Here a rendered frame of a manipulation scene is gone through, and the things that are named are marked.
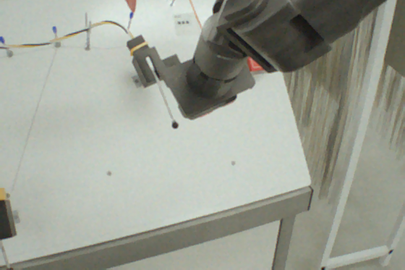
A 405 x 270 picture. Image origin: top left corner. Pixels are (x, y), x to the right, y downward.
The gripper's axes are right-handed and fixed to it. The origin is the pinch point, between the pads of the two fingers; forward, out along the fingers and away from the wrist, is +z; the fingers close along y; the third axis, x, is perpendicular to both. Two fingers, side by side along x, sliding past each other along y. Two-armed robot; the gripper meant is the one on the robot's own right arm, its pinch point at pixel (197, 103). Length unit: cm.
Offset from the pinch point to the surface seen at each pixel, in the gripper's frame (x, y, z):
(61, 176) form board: -4.1, 22.5, 21.8
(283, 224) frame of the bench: 24.6, -17.1, 38.9
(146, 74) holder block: -11.7, 1.8, 11.5
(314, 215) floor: 38, -68, 132
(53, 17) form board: -32.9, 11.7, 17.1
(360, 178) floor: 36, -107, 141
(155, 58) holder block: -13.8, -1.0, 11.2
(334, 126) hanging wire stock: 9, -55, 58
